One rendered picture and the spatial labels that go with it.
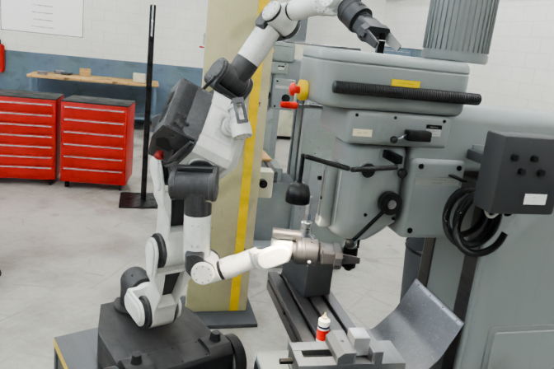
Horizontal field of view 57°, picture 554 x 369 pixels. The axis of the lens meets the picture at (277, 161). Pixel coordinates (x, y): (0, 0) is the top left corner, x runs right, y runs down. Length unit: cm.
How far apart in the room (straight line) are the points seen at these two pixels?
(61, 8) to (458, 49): 939
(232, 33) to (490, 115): 190
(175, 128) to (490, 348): 125
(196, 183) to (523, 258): 107
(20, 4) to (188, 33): 301
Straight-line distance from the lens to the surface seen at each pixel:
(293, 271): 219
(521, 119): 178
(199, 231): 168
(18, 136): 632
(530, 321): 197
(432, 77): 154
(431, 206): 165
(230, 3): 321
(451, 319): 190
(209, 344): 233
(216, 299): 367
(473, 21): 164
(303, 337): 189
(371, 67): 145
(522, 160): 146
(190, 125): 169
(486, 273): 179
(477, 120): 167
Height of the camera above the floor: 189
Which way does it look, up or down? 13 degrees down
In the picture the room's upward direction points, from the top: 6 degrees clockwise
